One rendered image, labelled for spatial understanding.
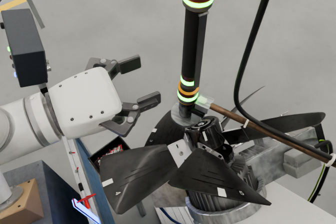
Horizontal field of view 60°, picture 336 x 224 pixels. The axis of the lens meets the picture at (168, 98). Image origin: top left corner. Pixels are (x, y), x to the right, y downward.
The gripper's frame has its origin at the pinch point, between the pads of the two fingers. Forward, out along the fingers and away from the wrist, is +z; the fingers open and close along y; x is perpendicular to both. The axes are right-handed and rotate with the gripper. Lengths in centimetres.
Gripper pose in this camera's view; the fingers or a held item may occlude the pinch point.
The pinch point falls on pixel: (143, 80)
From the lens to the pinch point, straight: 50.5
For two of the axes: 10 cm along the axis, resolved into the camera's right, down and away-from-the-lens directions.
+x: 0.0, -5.2, -8.5
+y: 4.3, 7.7, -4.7
